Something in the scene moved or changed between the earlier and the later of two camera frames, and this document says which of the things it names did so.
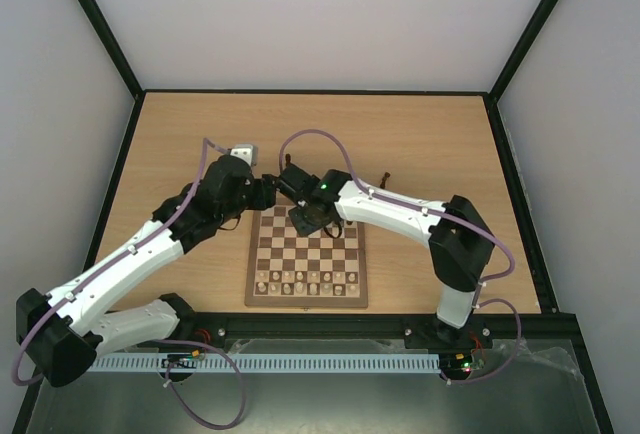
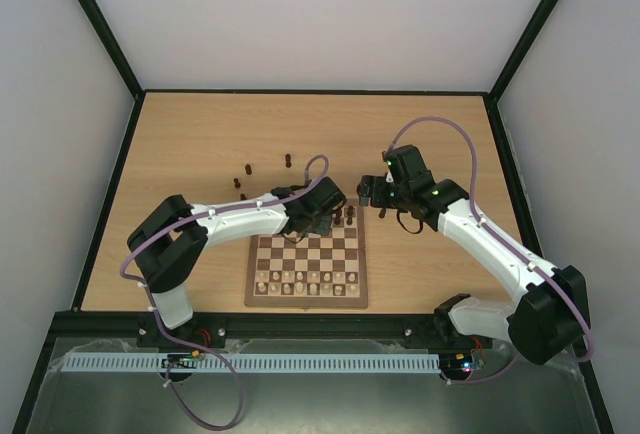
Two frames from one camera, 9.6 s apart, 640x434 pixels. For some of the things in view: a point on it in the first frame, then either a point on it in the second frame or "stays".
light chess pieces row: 311,283 stays
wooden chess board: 287,270 stays
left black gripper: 266,194 -> 325,227
